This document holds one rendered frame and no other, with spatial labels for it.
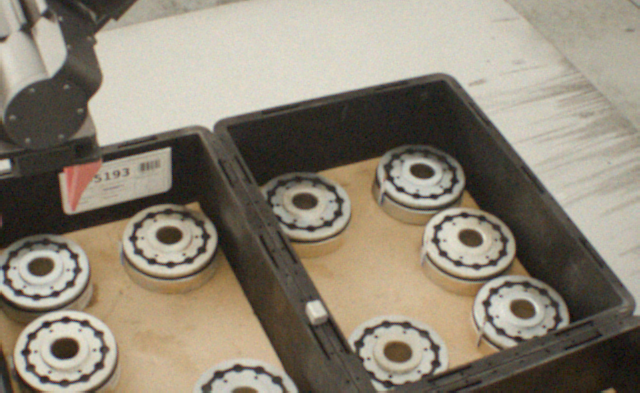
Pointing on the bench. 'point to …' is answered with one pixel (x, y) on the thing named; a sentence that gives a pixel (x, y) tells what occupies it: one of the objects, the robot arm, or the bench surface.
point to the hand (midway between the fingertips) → (34, 206)
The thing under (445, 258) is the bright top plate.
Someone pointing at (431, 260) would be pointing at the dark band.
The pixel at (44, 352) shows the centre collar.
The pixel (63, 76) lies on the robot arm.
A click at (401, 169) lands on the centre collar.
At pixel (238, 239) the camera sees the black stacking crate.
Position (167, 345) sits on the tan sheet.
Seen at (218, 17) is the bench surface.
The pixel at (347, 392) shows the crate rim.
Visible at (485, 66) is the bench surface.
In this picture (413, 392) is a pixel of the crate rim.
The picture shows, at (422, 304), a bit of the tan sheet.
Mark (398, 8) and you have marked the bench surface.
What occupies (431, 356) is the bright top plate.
